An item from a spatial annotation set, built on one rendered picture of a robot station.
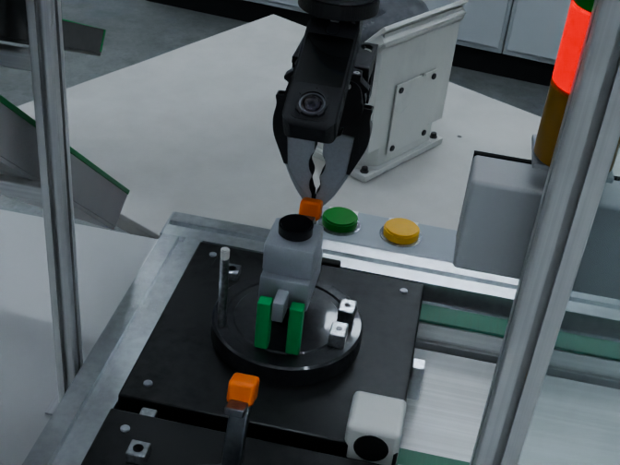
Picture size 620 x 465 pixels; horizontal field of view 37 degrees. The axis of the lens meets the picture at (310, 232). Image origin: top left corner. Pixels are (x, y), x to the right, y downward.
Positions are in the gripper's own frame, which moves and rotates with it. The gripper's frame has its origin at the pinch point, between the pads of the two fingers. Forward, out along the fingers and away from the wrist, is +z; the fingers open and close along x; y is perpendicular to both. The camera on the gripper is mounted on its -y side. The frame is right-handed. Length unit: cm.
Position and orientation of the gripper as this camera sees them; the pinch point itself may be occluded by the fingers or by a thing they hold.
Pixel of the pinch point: (314, 199)
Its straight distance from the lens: 89.7
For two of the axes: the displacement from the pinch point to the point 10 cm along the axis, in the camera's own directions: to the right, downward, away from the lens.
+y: 1.9, -5.3, 8.2
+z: -0.9, 8.3, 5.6
